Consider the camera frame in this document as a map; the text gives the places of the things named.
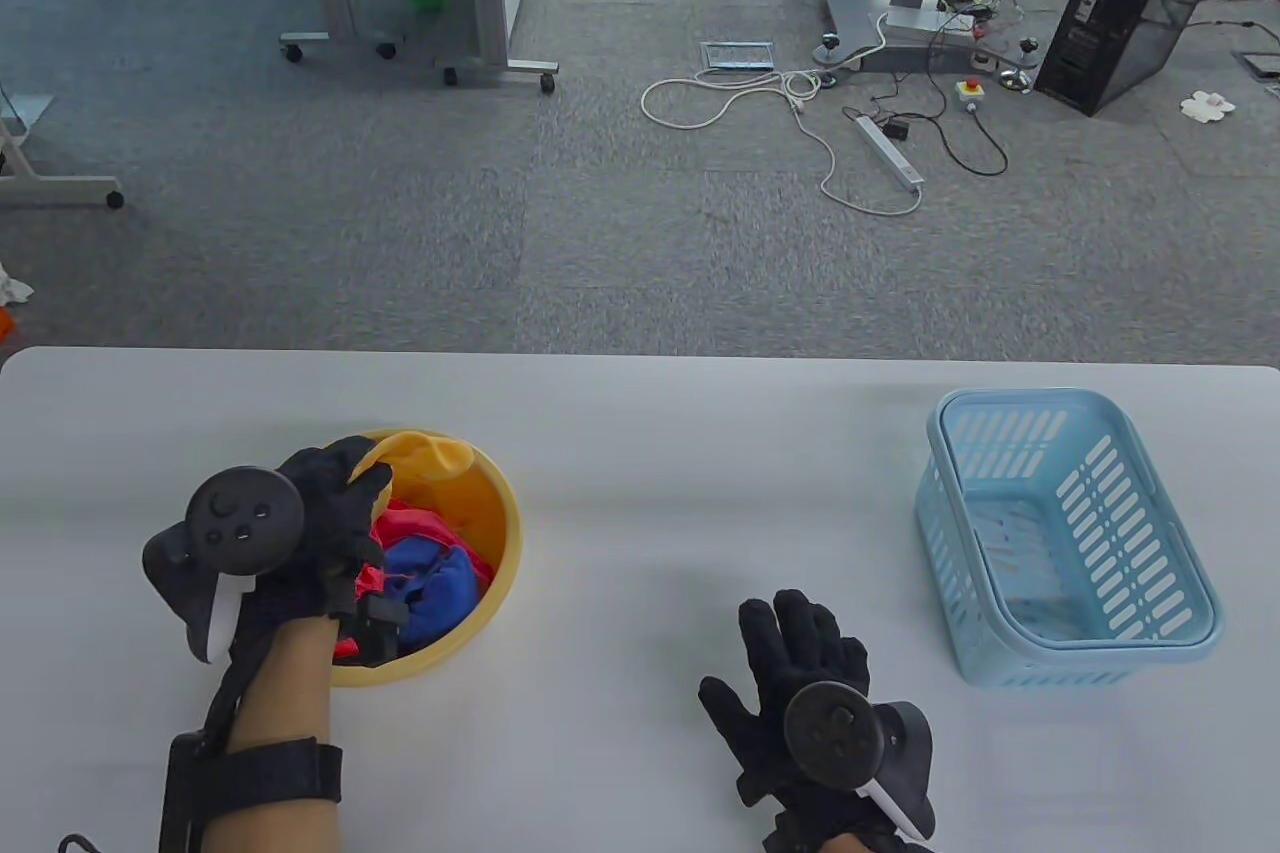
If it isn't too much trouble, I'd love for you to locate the person's left hand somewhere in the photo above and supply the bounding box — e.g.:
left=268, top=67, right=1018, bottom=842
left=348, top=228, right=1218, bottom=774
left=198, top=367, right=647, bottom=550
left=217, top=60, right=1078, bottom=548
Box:
left=228, top=435, right=393, bottom=656

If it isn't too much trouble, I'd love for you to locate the black computer tower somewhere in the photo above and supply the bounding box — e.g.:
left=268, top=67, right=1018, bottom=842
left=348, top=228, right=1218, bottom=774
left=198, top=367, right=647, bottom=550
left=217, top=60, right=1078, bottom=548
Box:
left=1033, top=0, right=1241, bottom=117

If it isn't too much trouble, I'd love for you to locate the yellow plastic basin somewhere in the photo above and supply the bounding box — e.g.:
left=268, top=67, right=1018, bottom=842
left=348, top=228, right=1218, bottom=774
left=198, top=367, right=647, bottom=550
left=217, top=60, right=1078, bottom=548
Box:
left=328, top=429, right=524, bottom=689

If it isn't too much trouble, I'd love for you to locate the yellow square towel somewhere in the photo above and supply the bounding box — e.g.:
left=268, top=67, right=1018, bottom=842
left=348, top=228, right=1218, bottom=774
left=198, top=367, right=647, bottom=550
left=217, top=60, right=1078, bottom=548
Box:
left=348, top=431, right=476, bottom=494

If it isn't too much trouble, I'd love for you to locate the silver floor outlet box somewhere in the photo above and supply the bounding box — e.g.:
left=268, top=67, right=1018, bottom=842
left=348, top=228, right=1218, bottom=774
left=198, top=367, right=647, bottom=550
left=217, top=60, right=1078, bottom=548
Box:
left=700, top=40, right=776, bottom=74

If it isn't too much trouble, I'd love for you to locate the light blue plastic basket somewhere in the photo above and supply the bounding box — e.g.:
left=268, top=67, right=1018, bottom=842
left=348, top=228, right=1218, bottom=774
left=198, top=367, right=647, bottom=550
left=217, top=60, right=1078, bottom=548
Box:
left=915, top=387, right=1225, bottom=690

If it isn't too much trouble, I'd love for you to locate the person's left forearm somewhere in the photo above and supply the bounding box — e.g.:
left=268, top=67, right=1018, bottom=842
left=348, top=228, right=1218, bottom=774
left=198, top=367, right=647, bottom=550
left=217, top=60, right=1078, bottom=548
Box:
left=205, top=615, right=346, bottom=853

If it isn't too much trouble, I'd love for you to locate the person's right hand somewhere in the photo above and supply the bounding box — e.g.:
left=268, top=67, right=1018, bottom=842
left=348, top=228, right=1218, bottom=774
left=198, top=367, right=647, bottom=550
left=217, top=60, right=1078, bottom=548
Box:
left=698, top=589, right=936, bottom=853

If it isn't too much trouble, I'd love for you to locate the black wrist strap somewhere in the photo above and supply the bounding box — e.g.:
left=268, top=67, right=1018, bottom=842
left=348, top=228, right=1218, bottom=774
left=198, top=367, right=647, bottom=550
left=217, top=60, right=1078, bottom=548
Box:
left=160, top=731, right=344, bottom=853

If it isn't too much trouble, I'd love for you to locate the pink square towel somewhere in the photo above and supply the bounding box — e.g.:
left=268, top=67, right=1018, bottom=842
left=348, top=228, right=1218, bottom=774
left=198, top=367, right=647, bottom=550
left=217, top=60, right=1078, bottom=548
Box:
left=333, top=498, right=456, bottom=662

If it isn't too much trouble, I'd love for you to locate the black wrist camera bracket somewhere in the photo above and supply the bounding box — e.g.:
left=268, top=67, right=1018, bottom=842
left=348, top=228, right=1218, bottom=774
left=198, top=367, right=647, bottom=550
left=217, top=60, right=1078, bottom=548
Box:
left=322, top=565, right=413, bottom=669

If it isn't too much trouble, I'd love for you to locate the white power strip with cable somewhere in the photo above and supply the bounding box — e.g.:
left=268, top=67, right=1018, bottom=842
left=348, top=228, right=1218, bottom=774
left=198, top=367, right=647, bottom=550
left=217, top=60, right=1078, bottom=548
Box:
left=640, top=11, right=926, bottom=217

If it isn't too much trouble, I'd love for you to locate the blue square towel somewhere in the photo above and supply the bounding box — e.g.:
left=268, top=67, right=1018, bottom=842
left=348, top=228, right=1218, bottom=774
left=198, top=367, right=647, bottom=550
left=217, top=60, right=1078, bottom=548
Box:
left=383, top=536, right=479, bottom=649

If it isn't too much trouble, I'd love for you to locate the grey wheeled table foot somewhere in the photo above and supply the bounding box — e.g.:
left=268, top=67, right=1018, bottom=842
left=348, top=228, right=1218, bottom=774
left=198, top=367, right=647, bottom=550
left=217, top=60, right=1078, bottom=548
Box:
left=0, top=83, right=126, bottom=210

